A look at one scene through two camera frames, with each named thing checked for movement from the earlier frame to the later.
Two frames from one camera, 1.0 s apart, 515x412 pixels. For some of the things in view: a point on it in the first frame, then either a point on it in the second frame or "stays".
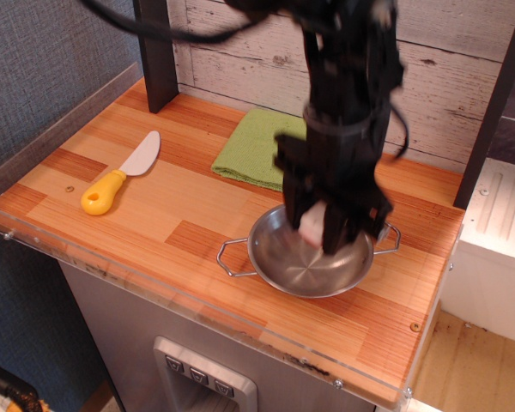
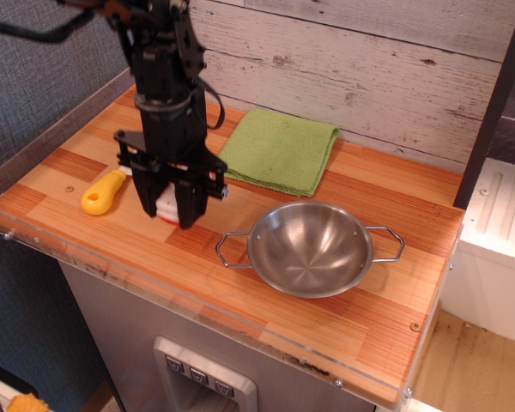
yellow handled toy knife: [99, 197] stays
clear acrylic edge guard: [201, 315] stays
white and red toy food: [312, 225] → [166, 204]
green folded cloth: [249, 152] stays
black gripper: [336, 161] → [174, 137]
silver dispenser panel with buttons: [194, 383] stays
